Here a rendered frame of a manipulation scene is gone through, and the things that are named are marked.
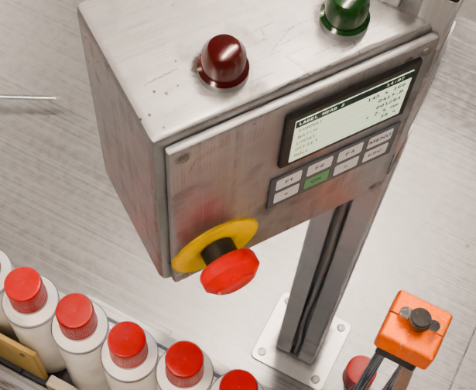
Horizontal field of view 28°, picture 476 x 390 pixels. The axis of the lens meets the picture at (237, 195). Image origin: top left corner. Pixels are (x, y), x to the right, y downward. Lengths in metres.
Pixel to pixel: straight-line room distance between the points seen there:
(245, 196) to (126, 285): 0.58
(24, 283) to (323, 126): 0.41
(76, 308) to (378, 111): 0.39
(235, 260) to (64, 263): 0.58
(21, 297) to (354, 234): 0.29
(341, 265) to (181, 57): 0.37
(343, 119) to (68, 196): 0.69
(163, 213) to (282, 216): 0.11
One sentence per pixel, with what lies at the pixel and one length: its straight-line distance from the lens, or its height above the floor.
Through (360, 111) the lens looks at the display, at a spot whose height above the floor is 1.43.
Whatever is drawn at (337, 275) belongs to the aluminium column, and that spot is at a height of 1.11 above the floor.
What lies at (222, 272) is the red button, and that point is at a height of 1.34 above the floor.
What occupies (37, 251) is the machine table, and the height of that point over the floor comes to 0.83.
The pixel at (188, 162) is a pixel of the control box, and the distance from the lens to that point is 0.49.
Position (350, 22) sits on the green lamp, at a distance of 0.49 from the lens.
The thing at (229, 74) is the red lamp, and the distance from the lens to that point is 0.47.
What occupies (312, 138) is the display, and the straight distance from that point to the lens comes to 0.53.
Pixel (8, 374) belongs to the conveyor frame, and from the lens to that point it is 1.06.
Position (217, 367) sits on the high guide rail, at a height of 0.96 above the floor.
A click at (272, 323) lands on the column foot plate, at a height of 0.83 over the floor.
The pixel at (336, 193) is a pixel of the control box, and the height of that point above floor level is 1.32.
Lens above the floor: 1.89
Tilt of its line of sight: 64 degrees down
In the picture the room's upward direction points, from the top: 5 degrees clockwise
